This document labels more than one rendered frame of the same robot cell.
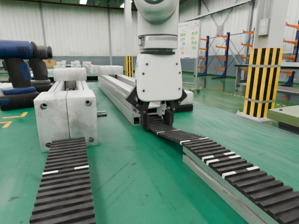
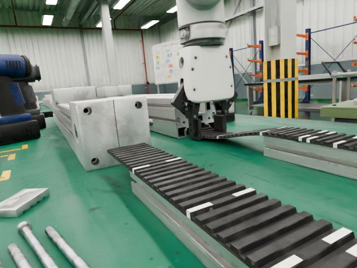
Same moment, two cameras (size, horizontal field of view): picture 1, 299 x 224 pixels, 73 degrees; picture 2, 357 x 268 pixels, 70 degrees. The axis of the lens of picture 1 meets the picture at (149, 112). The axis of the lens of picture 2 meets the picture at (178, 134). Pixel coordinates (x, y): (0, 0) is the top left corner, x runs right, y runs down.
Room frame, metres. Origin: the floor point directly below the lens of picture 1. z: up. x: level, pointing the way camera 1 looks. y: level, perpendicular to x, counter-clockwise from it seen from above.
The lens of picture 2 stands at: (-0.02, 0.11, 0.89)
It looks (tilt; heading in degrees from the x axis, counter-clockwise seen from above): 11 degrees down; 352
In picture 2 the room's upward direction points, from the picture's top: 5 degrees counter-clockwise
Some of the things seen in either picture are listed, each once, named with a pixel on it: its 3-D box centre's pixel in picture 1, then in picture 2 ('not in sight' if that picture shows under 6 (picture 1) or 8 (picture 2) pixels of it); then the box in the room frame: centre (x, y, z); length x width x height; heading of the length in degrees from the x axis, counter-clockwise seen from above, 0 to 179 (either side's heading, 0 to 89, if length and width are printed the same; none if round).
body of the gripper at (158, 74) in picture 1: (157, 74); (204, 71); (0.46, -0.02, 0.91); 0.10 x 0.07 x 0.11; 110
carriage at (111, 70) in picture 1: (109, 72); (113, 94); (1.11, 0.21, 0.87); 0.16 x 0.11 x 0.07; 20
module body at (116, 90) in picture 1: (119, 87); (134, 108); (0.87, 0.13, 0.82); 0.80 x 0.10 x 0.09; 20
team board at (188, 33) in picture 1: (178, 58); (177, 81); (6.35, -0.87, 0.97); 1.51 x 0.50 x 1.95; 41
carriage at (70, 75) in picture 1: (70, 77); (73, 99); (0.81, 0.31, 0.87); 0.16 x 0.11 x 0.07; 20
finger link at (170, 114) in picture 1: (173, 112); (224, 117); (0.47, -0.06, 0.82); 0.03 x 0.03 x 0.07; 20
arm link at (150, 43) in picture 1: (156, 44); (201, 36); (0.46, -0.02, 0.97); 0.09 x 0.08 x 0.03; 110
